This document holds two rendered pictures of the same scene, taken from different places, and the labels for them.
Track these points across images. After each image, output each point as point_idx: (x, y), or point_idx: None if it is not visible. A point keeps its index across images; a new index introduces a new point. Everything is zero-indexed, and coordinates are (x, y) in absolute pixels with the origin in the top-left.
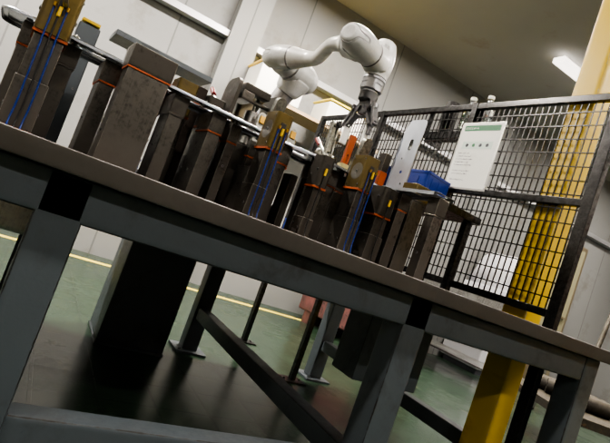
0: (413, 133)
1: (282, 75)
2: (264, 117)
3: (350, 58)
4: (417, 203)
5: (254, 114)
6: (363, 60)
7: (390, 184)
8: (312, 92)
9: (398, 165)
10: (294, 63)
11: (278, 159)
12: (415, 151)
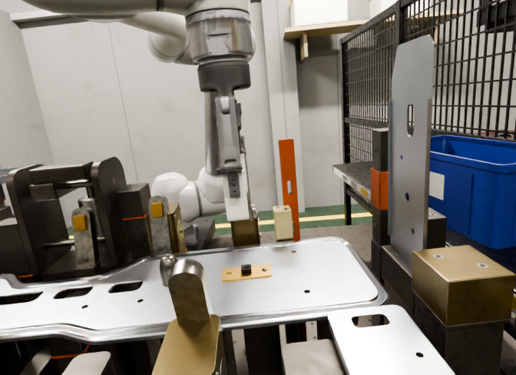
0: (408, 85)
1: (188, 64)
2: (80, 217)
3: (104, 20)
4: (468, 330)
5: (85, 205)
6: (117, 6)
7: (397, 224)
8: (253, 54)
9: (398, 176)
10: (166, 48)
11: (54, 353)
12: (424, 141)
